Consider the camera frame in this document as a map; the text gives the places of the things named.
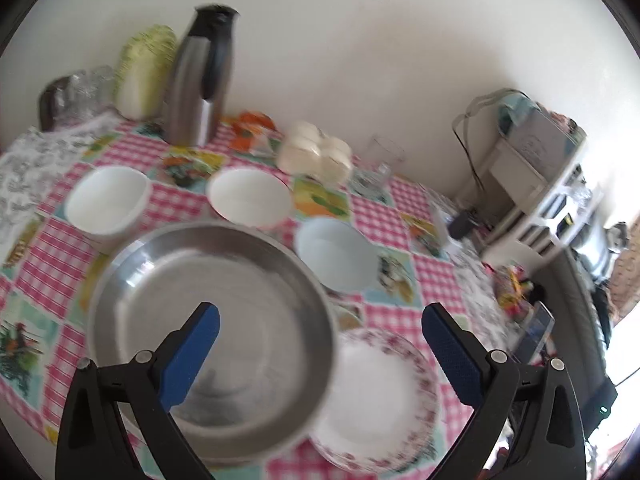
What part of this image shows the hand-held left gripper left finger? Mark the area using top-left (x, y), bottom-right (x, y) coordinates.
top-left (55, 301), bottom-right (221, 480)

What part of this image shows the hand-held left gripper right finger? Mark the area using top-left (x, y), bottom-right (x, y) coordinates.
top-left (421, 302), bottom-right (587, 480)

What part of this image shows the stainless steel basin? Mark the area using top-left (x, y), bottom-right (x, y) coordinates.
top-left (86, 221), bottom-right (341, 466)

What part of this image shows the floral rimmed white plate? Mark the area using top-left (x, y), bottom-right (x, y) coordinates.
top-left (310, 327), bottom-right (442, 473)

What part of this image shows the red rimmed white bowl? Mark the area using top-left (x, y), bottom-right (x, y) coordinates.
top-left (206, 167), bottom-right (293, 231)

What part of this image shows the colourful candy packet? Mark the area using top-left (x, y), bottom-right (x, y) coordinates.
top-left (495, 265), bottom-right (533, 321)

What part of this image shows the dark phone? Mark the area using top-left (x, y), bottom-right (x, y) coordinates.
top-left (515, 301), bottom-right (556, 361)

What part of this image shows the white power strip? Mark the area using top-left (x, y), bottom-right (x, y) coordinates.
top-left (431, 202), bottom-right (468, 261)

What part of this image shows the black charger plug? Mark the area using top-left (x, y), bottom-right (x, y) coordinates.
top-left (447, 208), bottom-right (476, 241)

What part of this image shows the light blue bowl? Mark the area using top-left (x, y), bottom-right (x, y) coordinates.
top-left (294, 216), bottom-right (379, 293)

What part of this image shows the plain white bowl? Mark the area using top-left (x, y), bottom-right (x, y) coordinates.
top-left (64, 166), bottom-right (153, 250)

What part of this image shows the white plastic rack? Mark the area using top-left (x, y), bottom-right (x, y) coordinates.
top-left (480, 160), bottom-right (616, 261)

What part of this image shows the cream wooden shelf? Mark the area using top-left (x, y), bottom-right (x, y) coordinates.
top-left (487, 137), bottom-right (548, 213)

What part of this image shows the clear glass mug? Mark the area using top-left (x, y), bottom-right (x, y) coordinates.
top-left (350, 135), bottom-right (407, 193)

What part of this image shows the orange snack packet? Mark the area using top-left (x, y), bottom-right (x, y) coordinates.
top-left (227, 111), bottom-right (281, 157)

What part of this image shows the bag of white steamed buns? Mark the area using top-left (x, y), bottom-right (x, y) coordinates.
top-left (276, 121), bottom-right (353, 183)

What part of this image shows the stainless steel thermos jug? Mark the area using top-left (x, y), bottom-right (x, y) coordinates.
top-left (162, 4), bottom-right (241, 148)

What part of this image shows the clear glass jar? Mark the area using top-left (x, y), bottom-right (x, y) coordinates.
top-left (70, 65), bottom-right (117, 121)

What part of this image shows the napa cabbage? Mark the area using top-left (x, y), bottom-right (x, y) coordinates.
top-left (114, 24), bottom-right (178, 122)

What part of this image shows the glass jar with dark contents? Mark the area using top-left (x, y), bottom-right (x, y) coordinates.
top-left (39, 75), bottom-right (76, 132)

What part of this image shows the black charger cable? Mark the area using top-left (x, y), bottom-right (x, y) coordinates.
top-left (451, 89), bottom-right (531, 216)

